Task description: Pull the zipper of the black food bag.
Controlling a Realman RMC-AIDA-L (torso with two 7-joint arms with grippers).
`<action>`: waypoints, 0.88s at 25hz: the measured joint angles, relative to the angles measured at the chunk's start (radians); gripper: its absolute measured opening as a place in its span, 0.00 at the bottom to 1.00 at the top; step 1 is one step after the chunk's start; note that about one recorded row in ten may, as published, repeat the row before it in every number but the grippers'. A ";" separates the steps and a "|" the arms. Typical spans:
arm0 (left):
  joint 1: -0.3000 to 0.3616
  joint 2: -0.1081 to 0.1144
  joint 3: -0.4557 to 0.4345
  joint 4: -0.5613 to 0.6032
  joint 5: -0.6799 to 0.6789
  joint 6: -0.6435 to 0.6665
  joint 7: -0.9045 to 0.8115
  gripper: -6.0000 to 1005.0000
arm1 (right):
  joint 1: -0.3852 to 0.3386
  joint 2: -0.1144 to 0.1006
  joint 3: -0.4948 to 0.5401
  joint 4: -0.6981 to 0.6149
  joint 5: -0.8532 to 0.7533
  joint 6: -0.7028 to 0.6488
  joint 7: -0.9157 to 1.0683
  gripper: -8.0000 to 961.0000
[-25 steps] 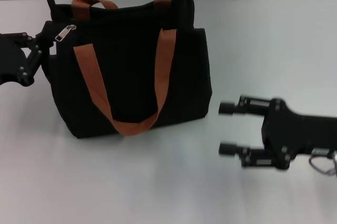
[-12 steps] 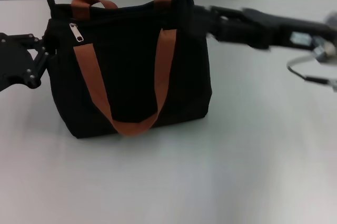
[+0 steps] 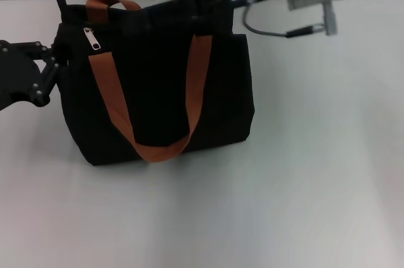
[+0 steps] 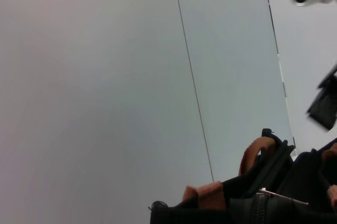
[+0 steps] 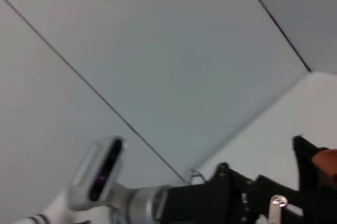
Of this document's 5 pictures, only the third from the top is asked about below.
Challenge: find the black bag with brown handles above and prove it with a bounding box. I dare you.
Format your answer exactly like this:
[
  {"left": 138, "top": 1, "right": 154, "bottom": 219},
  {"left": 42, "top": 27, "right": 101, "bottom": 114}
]
[{"left": 56, "top": 0, "right": 256, "bottom": 167}]

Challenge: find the silver zipper pull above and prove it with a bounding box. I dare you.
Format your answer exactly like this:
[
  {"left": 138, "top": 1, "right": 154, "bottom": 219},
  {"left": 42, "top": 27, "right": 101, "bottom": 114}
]
[{"left": 83, "top": 27, "right": 102, "bottom": 50}]

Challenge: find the gripper cable with metal plugs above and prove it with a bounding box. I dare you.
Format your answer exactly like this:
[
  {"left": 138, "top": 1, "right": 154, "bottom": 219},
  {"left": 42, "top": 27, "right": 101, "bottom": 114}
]
[{"left": 242, "top": 4, "right": 326, "bottom": 40}]

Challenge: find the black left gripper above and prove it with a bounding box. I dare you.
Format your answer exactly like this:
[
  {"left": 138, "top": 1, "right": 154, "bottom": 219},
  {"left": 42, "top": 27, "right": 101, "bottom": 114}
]
[{"left": 0, "top": 25, "right": 75, "bottom": 112}]

